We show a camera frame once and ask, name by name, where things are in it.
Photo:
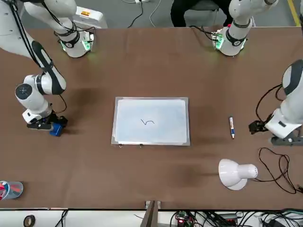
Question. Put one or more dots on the blue white whiteboard marker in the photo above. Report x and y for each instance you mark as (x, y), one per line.
(232, 126)

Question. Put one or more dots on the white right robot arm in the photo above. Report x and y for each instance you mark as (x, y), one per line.
(30, 101)

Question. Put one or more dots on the clear pen cup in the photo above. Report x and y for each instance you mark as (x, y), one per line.
(11, 190)

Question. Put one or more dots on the white cabinet with orange label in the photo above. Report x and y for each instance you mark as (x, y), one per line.
(92, 16)

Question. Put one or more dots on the silver framed whiteboard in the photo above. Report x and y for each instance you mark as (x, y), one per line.
(151, 132)

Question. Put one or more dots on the dark wrist bracket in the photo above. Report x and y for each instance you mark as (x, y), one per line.
(38, 126)
(286, 140)

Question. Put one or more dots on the white desk lamp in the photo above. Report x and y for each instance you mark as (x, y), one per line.
(234, 172)

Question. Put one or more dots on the aluminium frame post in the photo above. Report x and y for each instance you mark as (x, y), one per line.
(151, 212)

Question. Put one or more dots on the black tape roll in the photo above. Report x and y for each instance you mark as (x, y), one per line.
(25, 221)

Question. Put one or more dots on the grey office chair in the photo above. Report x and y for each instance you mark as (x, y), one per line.
(203, 7)

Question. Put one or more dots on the dark left wrist bracket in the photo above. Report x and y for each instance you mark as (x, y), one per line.
(286, 140)

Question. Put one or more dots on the blue whiteboard eraser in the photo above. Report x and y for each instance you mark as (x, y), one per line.
(56, 131)

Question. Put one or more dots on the white floor power strip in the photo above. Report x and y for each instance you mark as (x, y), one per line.
(142, 1)

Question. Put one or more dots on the dark right wrist bracket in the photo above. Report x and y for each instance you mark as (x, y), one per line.
(38, 126)

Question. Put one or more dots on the green circuit board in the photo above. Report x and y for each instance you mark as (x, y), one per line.
(181, 217)

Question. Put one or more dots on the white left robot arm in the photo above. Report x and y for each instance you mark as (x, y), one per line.
(291, 108)

